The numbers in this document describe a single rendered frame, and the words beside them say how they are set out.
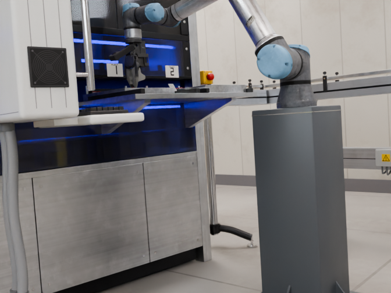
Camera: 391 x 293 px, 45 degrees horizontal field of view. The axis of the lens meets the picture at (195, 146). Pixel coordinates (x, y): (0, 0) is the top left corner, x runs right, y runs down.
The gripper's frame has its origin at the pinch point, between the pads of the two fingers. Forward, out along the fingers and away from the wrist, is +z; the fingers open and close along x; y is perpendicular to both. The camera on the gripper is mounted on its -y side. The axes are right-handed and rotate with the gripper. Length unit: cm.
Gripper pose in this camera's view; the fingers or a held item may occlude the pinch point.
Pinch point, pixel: (132, 85)
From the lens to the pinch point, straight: 209.3
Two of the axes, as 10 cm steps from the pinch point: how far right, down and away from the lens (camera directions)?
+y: 7.4, -0.9, 6.7
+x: -6.7, 0.0, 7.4
